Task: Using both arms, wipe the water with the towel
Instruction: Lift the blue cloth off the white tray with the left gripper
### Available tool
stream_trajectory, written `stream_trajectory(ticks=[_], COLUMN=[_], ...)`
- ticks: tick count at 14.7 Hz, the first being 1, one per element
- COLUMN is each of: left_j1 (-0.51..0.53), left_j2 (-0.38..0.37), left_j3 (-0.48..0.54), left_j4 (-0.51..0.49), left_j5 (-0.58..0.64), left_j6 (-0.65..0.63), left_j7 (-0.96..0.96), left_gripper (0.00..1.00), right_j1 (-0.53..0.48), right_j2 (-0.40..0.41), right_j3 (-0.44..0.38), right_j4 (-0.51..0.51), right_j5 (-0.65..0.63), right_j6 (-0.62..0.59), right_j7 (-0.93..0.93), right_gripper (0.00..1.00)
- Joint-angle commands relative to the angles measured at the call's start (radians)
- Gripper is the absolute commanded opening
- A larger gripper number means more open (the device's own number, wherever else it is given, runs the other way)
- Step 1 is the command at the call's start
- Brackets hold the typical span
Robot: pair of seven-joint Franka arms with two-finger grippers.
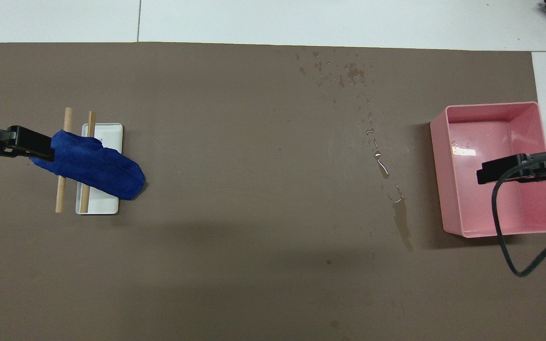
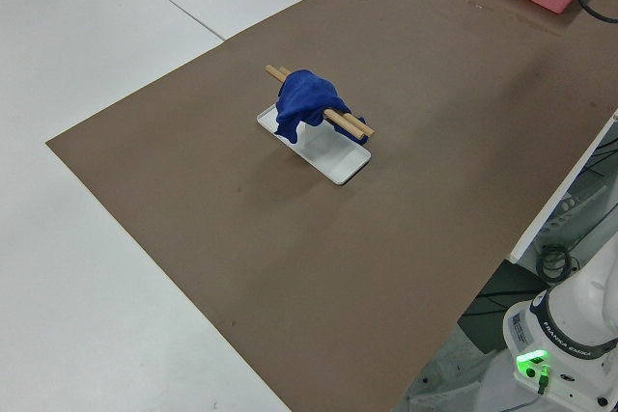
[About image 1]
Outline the blue towel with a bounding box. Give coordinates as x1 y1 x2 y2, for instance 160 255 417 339
29 129 146 201

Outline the white towel rack base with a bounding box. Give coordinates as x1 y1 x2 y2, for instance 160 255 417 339
75 123 124 215

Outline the clear water spill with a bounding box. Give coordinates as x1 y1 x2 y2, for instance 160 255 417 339
361 99 414 252

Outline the pink plastic bin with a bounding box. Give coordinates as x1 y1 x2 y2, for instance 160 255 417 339
429 101 546 238

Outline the brown table mat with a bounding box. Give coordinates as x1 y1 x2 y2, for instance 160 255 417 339
0 42 546 341

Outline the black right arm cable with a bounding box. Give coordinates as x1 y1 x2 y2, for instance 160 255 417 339
491 156 546 278

